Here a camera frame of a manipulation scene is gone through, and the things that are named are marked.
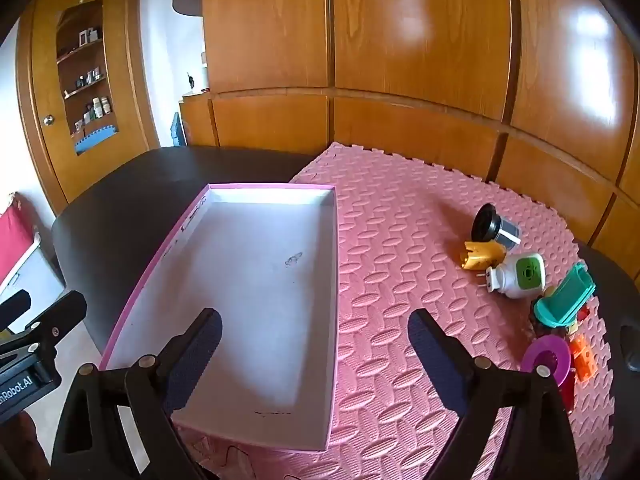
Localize purple plastic ring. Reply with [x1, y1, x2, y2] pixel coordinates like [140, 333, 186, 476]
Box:
[520, 336, 572, 386]

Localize black filter with clear cup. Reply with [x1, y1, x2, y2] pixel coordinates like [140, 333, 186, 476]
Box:
[471, 203, 522, 251]

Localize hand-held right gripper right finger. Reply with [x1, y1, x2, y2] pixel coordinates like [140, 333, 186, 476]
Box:
[407, 308, 581, 480]

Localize pink foam puzzle mat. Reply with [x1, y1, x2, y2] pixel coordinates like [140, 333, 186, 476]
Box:
[190, 142, 616, 480]

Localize teal toy chair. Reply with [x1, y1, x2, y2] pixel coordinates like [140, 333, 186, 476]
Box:
[531, 263, 597, 330]

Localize orange toy block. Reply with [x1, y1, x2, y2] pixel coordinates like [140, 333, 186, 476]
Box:
[570, 335, 598, 382]

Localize pink cardboard box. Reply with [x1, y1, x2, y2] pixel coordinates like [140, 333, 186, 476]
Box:
[97, 183, 338, 453]

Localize wooden wardrobe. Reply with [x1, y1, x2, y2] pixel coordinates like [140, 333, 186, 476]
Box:
[200, 0, 640, 281]

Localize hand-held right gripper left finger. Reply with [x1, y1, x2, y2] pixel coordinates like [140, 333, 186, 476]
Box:
[50, 306, 223, 480]

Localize wooden display cabinet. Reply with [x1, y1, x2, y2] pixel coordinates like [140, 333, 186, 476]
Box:
[15, 0, 161, 216]

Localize yellow toy piece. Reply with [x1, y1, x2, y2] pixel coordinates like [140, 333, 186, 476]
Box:
[460, 240, 506, 272]

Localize white and green plug-in device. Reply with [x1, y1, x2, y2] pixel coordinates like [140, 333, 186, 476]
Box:
[475, 254, 547, 298]

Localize small items on cabinet shelves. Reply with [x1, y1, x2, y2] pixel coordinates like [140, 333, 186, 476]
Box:
[62, 27, 113, 133]

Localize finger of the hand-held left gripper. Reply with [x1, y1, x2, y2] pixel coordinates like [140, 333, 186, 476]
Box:
[0, 289, 32, 328]
[10, 291, 88, 356]

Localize low wooden side cabinet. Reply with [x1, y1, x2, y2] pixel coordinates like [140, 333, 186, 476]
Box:
[179, 90, 221, 148]

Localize dark brown toy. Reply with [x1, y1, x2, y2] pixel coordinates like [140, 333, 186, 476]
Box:
[530, 310, 577, 342]

